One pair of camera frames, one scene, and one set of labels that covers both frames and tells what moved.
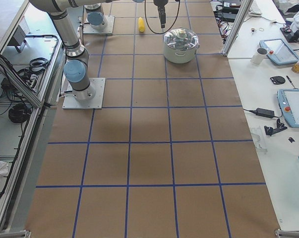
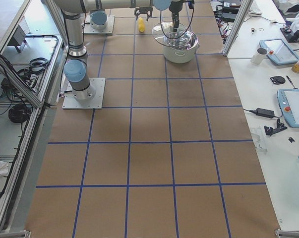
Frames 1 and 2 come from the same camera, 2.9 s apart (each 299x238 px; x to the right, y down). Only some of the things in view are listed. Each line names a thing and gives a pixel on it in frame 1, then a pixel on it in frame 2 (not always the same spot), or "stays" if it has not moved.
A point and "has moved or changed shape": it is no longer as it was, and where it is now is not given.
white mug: x=261 y=53 stays
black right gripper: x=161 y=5 → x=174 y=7
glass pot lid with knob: x=181 y=38 has moved or changed shape
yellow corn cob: x=141 y=25 stays
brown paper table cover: x=171 y=155 stays
